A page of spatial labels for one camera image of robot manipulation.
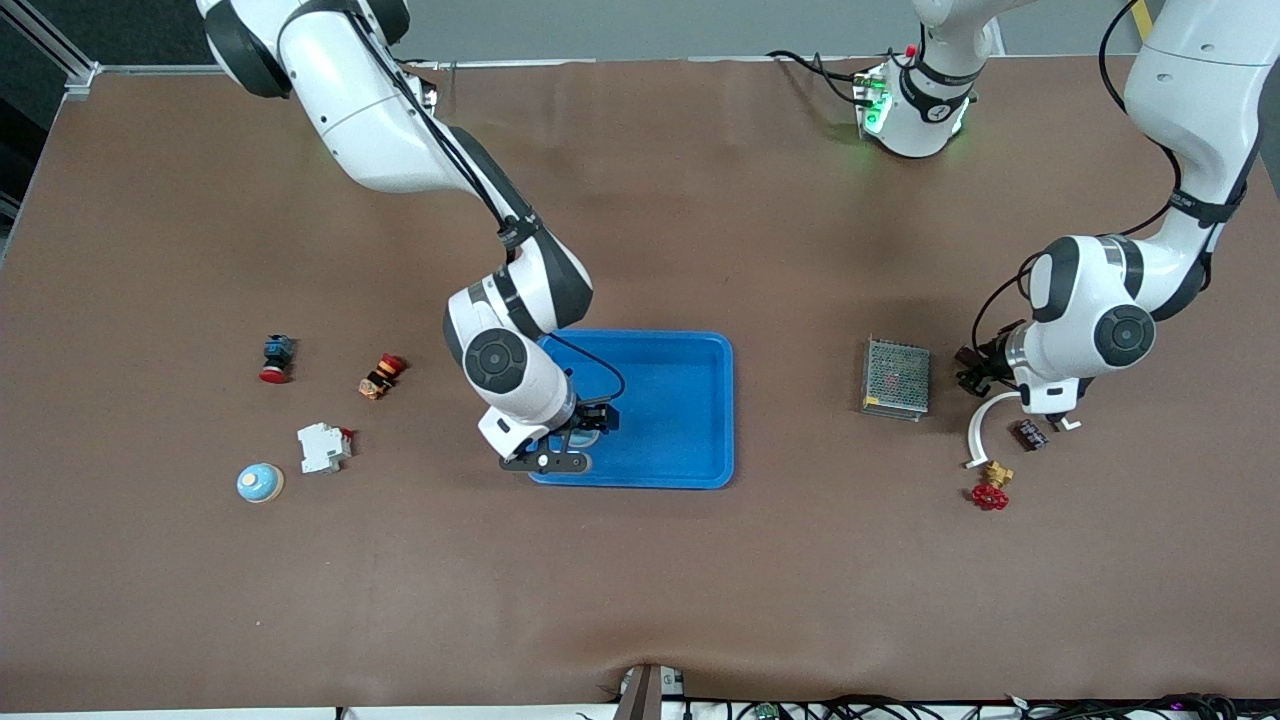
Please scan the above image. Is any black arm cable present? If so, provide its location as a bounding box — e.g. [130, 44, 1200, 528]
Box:
[345, 15, 627, 403]
[972, 0, 1251, 351]

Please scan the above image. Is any black left base cable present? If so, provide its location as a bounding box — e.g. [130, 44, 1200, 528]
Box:
[766, 48, 886, 109]

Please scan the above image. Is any brown table cover sheet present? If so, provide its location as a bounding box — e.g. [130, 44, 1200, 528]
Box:
[0, 55, 1280, 713]

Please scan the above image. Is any red push button blue body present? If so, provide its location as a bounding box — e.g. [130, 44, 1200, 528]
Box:
[259, 335, 297, 385]

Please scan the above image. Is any aluminium frame corner bracket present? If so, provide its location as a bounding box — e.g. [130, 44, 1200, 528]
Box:
[10, 0, 104, 103]

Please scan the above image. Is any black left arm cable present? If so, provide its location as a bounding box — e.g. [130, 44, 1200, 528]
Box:
[972, 0, 1251, 351]

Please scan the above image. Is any blue plastic tray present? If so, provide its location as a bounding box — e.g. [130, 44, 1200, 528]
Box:
[524, 330, 736, 490]

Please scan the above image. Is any white circuit breaker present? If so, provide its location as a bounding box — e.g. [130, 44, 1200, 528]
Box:
[296, 422, 357, 476]

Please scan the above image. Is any white curved pipe clamp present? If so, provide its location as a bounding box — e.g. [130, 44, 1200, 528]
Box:
[964, 391, 1083, 470]

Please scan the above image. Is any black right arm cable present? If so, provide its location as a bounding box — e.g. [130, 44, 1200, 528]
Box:
[345, 15, 627, 403]

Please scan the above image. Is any red yellow selector switch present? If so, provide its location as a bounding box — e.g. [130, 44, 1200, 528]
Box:
[358, 353, 406, 401]

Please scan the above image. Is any brass valve red handwheel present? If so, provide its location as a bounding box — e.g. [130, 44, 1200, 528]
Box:
[970, 461, 1014, 513]

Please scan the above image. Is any metal mesh power supply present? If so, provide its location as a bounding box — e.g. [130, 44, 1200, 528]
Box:
[860, 337, 932, 423]

